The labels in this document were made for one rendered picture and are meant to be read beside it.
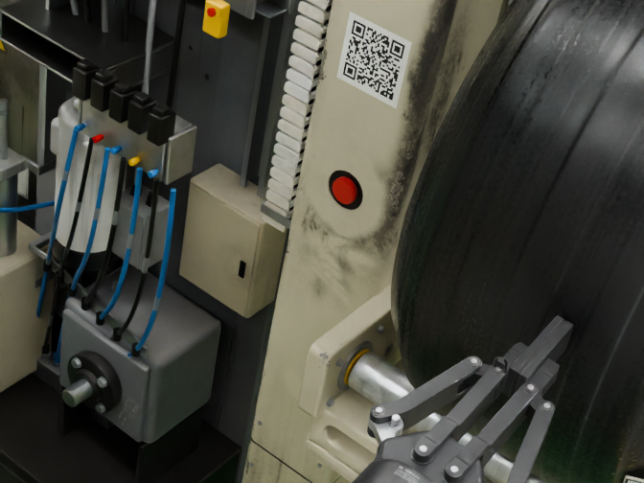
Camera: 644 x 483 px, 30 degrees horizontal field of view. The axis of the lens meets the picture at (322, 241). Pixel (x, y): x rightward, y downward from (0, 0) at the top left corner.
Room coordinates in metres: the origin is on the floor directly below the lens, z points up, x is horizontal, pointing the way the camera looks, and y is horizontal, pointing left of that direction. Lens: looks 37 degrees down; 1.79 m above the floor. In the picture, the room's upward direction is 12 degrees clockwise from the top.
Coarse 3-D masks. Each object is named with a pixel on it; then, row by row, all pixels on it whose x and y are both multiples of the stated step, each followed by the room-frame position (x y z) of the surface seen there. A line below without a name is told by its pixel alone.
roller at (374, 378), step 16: (368, 352) 0.97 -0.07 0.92; (352, 368) 0.95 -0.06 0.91; (368, 368) 0.95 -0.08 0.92; (384, 368) 0.95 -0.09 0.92; (352, 384) 0.94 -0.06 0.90; (368, 384) 0.93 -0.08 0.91; (384, 384) 0.93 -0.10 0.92; (400, 384) 0.93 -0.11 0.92; (384, 400) 0.92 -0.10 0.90; (432, 416) 0.90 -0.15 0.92; (496, 464) 0.86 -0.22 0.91; (512, 464) 0.85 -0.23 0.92; (496, 480) 0.85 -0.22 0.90; (528, 480) 0.84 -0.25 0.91
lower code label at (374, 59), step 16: (352, 16) 1.08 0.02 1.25; (352, 32) 1.08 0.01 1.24; (368, 32) 1.07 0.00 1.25; (384, 32) 1.06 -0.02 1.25; (352, 48) 1.07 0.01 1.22; (368, 48) 1.07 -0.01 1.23; (384, 48) 1.06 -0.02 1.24; (400, 48) 1.05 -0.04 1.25; (352, 64) 1.07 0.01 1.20; (368, 64) 1.06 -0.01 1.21; (384, 64) 1.05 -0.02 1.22; (400, 64) 1.05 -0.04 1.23; (352, 80) 1.07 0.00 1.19; (368, 80) 1.06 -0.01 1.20; (384, 80) 1.05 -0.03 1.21; (400, 80) 1.04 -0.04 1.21; (384, 96) 1.05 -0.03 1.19
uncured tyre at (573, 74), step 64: (576, 0) 0.87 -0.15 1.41; (640, 0) 0.87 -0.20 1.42; (512, 64) 0.84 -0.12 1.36; (576, 64) 0.83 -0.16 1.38; (640, 64) 0.82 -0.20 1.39; (448, 128) 0.85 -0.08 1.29; (512, 128) 0.80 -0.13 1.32; (576, 128) 0.79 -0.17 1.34; (640, 128) 0.78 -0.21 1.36; (448, 192) 0.80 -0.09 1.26; (512, 192) 0.78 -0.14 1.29; (576, 192) 0.76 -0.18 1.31; (640, 192) 0.75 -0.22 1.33; (448, 256) 0.77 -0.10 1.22; (512, 256) 0.75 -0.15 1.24; (576, 256) 0.74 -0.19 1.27; (640, 256) 0.72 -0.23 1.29; (448, 320) 0.77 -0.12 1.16; (512, 320) 0.74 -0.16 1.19; (576, 320) 0.72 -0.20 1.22; (640, 320) 0.70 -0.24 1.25; (576, 384) 0.71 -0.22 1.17; (640, 384) 0.69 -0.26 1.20; (512, 448) 0.76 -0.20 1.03; (576, 448) 0.71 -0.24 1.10; (640, 448) 0.69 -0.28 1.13
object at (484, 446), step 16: (528, 384) 0.65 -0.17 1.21; (512, 400) 0.63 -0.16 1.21; (528, 400) 0.64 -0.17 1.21; (496, 416) 0.62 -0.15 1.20; (512, 416) 0.62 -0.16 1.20; (480, 432) 0.60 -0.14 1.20; (496, 432) 0.60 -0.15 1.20; (512, 432) 0.62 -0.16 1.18; (464, 448) 0.58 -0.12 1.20; (480, 448) 0.58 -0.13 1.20; (496, 448) 0.61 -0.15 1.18; (448, 464) 0.56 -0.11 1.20; (464, 464) 0.57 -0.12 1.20; (448, 480) 0.56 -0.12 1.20
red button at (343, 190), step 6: (336, 180) 1.06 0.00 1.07; (342, 180) 1.06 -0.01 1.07; (348, 180) 1.06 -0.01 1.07; (336, 186) 1.06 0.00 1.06; (342, 186) 1.06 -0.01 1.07; (348, 186) 1.05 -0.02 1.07; (354, 186) 1.06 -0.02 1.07; (336, 192) 1.06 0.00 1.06; (342, 192) 1.06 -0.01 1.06; (348, 192) 1.05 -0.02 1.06; (354, 192) 1.05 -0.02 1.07; (336, 198) 1.06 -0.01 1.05; (342, 198) 1.06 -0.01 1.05; (348, 198) 1.05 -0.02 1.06; (354, 198) 1.05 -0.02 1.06
